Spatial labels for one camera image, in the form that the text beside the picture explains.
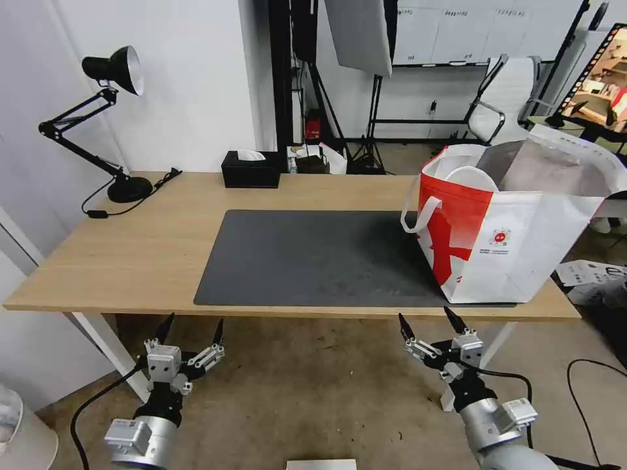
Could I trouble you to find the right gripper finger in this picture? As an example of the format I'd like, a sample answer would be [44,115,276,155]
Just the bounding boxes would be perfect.
[397,313,444,364]
[443,306,480,341]

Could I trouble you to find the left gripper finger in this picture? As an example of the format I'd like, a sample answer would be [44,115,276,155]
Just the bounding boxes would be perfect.
[143,313,176,361]
[185,318,227,371]

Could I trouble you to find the red white takeout bag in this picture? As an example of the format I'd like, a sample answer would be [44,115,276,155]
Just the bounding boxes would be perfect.
[400,125,627,304]

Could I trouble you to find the white plastic bag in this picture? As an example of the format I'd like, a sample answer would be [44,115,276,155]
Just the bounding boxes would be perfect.
[318,142,349,175]

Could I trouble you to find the white table leg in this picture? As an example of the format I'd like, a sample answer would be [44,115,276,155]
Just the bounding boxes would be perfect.
[439,321,519,413]
[72,312,150,403]

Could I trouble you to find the dark grey desk mat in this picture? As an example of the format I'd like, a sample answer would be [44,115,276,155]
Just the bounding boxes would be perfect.
[193,209,518,308]

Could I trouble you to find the printed paper sheets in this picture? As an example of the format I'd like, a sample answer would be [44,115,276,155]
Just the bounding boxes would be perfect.
[557,260,627,307]

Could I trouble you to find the black desk lamp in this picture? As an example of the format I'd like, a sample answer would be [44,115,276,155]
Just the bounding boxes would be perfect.
[38,44,153,204]

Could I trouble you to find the white round bin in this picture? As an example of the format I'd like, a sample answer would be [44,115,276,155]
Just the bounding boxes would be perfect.
[0,381,59,470]

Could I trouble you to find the white robot front shell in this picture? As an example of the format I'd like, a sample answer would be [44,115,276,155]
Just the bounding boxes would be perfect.
[285,459,357,470]

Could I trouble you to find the black tissue box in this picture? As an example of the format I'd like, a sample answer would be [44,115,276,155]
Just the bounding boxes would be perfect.
[221,150,281,189]

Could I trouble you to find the black light stand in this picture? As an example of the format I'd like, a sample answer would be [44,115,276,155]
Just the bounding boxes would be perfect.
[342,73,393,176]

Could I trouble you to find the red fire extinguisher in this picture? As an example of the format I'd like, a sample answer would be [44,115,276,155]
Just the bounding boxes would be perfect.
[304,110,322,143]

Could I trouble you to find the white mesh office chair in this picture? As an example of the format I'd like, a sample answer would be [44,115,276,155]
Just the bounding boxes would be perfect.
[466,54,543,146]

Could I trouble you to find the computer monitor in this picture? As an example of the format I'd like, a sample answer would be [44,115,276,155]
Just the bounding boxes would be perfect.
[558,22,627,136]

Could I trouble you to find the white softbox panel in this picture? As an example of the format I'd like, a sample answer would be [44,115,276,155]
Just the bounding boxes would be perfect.
[323,0,395,79]

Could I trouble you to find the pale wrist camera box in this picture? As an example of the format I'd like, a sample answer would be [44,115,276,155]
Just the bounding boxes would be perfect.
[450,332,485,367]
[146,344,183,384]

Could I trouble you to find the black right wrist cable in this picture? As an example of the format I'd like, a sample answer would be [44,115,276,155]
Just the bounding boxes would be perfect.
[477,369,536,441]

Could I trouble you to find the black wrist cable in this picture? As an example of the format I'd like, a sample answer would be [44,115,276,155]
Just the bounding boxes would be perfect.
[70,366,150,470]
[477,369,536,441]

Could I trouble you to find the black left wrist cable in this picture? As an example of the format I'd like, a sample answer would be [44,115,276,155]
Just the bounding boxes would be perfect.
[70,366,150,470]

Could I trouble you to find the black floor cable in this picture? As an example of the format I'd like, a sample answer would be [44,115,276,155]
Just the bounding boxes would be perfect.
[567,360,627,470]

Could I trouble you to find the black lamp power cable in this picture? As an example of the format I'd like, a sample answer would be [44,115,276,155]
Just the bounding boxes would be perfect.
[80,167,183,220]

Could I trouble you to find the black metal frame post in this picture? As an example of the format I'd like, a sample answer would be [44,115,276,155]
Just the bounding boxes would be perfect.
[272,0,295,153]

